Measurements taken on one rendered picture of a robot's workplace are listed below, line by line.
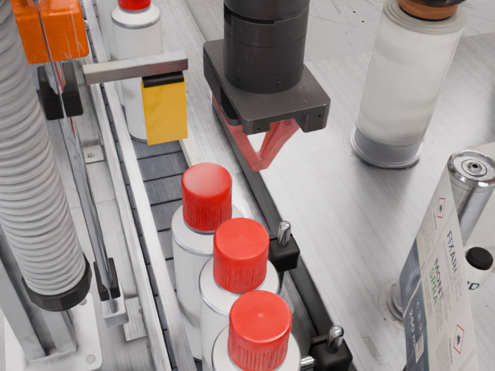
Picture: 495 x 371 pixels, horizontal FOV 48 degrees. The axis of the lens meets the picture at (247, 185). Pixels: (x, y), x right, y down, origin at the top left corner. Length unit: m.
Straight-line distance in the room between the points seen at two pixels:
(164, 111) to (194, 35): 0.60
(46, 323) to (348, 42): 0.69
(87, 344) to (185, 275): 0.21
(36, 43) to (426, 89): 0.42
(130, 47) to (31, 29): 0.31
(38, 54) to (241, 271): 0.16
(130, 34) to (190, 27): 0.41
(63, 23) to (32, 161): 0.10
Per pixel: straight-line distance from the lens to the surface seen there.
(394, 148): 0.66
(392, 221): 0.63
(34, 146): 0.24
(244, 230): 0.33
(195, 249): 0.37
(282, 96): 0.39
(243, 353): 0.30
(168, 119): 0.40
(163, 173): 0.65
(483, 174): 0.43
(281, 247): 0.53
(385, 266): 0.59
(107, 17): 0.68
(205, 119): 0.80
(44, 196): 0.25
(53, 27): 0.31
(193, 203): 0.35
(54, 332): 0.55
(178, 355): 0.42
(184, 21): 1.03
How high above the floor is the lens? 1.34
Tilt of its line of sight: 46 degrees down
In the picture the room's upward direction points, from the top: 3 degrees clockwise
